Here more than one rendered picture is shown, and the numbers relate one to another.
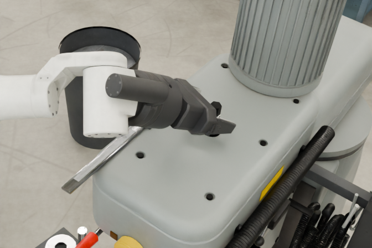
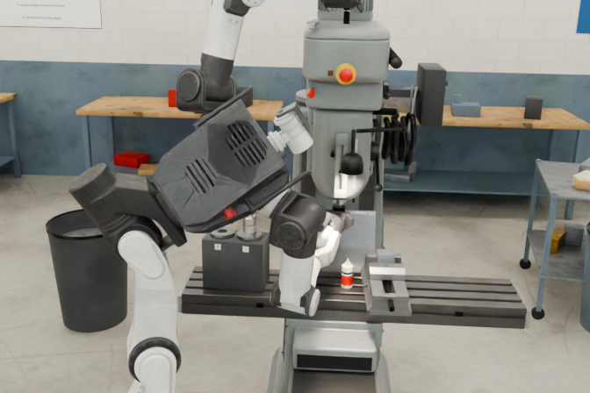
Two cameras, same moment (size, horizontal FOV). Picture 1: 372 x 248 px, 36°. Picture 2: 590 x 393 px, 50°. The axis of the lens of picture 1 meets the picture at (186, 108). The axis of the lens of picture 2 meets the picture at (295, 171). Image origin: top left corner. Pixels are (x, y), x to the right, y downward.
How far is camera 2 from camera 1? 158 cm
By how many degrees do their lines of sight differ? 34
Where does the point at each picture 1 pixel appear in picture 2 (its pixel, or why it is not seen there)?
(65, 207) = (106, 375)
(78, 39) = (56, 227)
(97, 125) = not seen: outside the picture
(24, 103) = not seen: outside the picture
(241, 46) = not seen: outside the picture
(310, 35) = not seen: outside the picture
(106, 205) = (324, 49)
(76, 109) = (79, 287)
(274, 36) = not seen: outside the picture
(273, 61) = not seen: outside the picture
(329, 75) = not seen: hidden behind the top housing
